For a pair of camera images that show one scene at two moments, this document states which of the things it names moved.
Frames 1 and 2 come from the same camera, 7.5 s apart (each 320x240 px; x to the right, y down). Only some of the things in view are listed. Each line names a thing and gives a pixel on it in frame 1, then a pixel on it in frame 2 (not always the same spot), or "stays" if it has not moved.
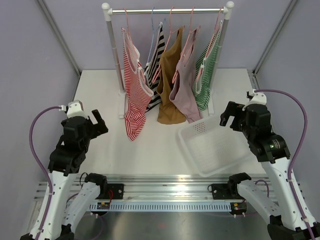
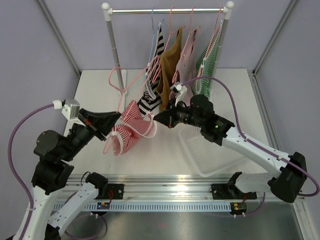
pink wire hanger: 123,28 → 122,90
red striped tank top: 141,91 → 132,125
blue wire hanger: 154,30 stays
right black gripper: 230,110 → 168,117
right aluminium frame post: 253,73 stays
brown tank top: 170,109 stays
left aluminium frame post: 71,60 stays
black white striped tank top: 151,72 stays
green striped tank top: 205,70 stays
